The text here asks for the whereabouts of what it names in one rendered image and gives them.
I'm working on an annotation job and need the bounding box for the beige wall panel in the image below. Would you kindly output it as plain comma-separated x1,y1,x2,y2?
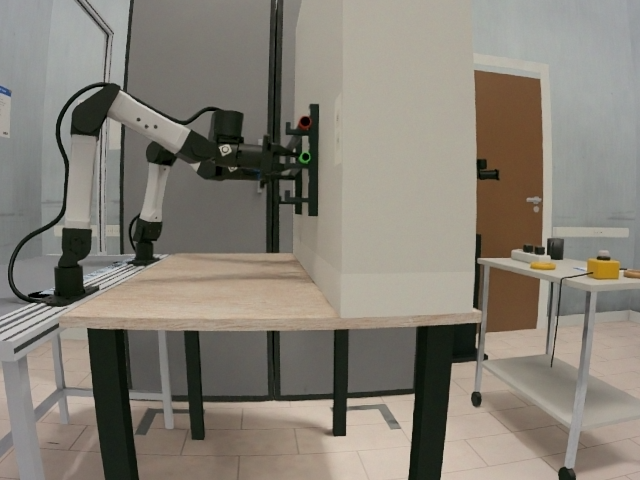
293,0,476,318

